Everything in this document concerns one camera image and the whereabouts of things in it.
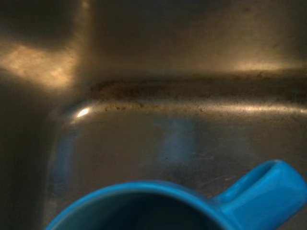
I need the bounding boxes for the blue ceramic mug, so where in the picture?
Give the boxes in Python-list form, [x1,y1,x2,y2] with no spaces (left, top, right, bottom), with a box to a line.
[44,159,307,230]

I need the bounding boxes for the stainless steel sink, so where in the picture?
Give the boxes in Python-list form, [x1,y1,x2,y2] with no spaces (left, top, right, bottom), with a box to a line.
[0,0,307,230]

